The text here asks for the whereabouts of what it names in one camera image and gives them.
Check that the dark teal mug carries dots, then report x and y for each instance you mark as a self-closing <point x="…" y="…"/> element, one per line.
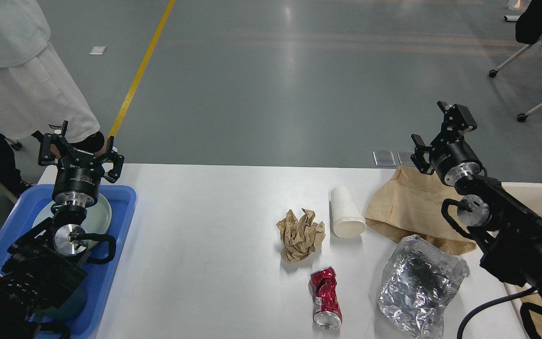
<point x="69" y="310"/>

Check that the silver foil bag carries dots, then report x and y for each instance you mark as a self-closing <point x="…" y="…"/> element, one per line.
<point x="418" y="282"/>

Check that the metal floor plates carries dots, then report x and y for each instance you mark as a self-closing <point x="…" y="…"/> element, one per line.
<point x="386" y="158"/>

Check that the person in white shorts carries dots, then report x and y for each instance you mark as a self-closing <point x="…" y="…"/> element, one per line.
<point x="37" y="93"/>

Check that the brown paper bag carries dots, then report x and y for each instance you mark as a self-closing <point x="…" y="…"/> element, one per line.
<point x="410" y="203"/>

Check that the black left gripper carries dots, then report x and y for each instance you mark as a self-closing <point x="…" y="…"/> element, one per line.
<point x="77" y="184"/>

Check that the white paper cup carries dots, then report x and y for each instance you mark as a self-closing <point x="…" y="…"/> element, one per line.
<point x="348" y="222"/>

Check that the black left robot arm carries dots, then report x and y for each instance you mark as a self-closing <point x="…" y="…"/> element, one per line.
<point x="44" y="267"/>

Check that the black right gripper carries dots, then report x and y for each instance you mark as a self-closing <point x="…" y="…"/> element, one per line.
<point x="451" y="158"/>

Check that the light green plate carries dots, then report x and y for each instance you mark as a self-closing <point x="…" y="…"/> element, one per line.
<point x="101" y="214"/>

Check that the blue plastic tray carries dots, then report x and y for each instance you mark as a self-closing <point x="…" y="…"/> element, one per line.
<point x="30" y="209"/>

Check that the crushed red soda can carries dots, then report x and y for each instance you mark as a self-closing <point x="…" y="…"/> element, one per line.
<point x="327" y="313"/>

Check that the crumpled brown paper ball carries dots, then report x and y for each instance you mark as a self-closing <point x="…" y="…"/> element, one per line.
<point x="300" y="236"/>

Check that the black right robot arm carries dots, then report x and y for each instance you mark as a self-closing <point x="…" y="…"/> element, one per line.
<point x="508" y="232"/>

